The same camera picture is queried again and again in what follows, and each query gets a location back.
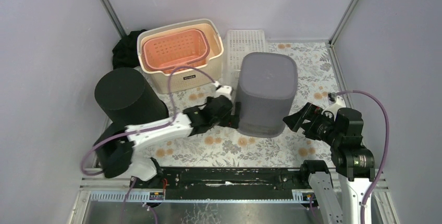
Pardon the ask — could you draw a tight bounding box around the pink plastic basket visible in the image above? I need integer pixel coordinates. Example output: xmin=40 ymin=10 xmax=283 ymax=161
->
xmin=142 ymin=29 xmax=210 ymax=73

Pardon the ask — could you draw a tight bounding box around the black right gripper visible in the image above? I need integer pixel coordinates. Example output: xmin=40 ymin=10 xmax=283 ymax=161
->
xmin=283 ymin=101 xmax=341 ymax=146

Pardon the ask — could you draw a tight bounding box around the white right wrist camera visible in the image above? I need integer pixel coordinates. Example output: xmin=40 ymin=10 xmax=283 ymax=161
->
xmin=322 ymin=92 xmax=346 ymax=119

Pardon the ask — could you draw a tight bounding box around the black cloth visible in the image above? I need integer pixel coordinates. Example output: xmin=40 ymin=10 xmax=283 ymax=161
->
xmin=112 ymin=29 xmax=146 ymax=70

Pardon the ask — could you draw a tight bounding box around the large black round bin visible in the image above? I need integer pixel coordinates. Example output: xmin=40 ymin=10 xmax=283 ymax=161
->
xmin=94 ymin=68 xmax=169 ymax=127

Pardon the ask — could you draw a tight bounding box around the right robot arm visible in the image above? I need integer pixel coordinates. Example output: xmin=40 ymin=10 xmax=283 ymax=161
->
xmin=283 ymin=99 xmax=376 ymax=223

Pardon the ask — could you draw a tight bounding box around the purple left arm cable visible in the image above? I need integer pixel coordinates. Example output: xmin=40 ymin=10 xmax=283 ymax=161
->
xmin=80 ymin=66 xmax=220 ymax=224

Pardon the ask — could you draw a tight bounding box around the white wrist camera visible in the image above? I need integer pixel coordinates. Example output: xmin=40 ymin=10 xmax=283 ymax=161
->
xmin=212 ymin=81 xmax=233 ymax=100
xmin=322 ymin=92 xmax=346 ymax=119

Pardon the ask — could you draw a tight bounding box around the grey mesh waste bin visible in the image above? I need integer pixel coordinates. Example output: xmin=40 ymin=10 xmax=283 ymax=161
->
xmin=235 ymin=52 xmax=298 ymax=138

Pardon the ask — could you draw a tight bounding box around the white perforated plastic basket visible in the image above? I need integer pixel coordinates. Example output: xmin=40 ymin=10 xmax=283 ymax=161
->
xmin=222 ymin=30 xmax=268 ymax=88

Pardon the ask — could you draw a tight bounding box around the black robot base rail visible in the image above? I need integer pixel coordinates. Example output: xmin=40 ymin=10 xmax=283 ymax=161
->
xmin=134 ymin=165 xmax=312 ymax=201

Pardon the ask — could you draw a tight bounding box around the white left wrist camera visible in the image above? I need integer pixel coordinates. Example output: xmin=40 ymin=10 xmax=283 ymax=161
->
xmin=212 ymin=81 xmax=233 ymax=100

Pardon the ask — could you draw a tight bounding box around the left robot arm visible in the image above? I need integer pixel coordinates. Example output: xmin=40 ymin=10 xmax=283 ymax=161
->
xmin=95 ymin=95 xmax=241 ymax=188

